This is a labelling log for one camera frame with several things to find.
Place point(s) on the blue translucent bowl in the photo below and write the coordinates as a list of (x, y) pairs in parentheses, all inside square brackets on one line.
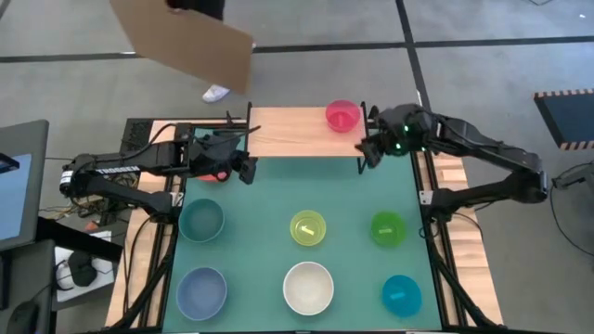
[(402, 296)]

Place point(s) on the black perforated plate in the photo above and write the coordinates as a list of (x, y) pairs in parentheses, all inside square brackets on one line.
[(137, 135)]

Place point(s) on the black computer mouse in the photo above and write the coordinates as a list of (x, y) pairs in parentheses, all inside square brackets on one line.
[(23, 319)]

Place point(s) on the white paper sheet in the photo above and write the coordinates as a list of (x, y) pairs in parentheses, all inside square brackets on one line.
[(104, 273)]

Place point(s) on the green table mat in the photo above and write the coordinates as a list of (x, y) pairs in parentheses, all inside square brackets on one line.
[(260, 260)]

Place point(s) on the black rounded object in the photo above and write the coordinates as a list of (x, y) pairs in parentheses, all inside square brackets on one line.
[(82, 269)]

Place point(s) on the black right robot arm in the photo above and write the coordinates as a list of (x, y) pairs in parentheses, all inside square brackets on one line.
[(492, 158)]

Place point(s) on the black aluminium frame rail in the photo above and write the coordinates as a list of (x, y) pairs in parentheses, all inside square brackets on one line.
[(153, 283), (457, 283)]

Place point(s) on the white speckled ribbed bowl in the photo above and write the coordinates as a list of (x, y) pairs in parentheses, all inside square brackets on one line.
[(308, 288)]

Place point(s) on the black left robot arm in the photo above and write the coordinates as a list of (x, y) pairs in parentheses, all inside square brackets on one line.
[(139, 162)]

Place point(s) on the teal ribbed bowl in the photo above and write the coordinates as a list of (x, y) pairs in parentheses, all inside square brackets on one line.
[(201, 221)]

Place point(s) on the pink translucent bowl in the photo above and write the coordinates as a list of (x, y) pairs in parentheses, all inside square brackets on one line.
[(342, 116)]

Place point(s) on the person's white shoe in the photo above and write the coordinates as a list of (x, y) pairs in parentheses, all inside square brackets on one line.
[(215, 93)]

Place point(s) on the platform with hazard stripe edge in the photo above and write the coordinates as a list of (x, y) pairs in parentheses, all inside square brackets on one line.
[(568, 118)]

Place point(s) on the yellow translucent bowl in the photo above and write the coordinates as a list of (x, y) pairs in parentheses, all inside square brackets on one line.
[(308, 227)]

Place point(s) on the wooden shelf with black frame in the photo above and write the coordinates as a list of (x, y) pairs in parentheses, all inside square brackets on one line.
[(297, 132)]

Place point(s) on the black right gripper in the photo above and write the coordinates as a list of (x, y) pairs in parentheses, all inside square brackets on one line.
[(404, 130)]

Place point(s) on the periwinkle blue ribbed bowl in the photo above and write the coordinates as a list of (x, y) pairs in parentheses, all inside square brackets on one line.
[(201, 294)]

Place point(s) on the brown cardboard sheet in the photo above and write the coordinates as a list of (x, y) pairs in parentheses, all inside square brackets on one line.
[(185, 42)]

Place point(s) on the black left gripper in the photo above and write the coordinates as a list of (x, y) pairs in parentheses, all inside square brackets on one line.
[(215, 153)]

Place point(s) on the green translucent bowl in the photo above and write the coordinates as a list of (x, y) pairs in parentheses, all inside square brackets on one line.
[(388, 229)]

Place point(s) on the grey monitor with blue screen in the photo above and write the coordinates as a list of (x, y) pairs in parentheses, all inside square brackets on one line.
[(21, 195)]

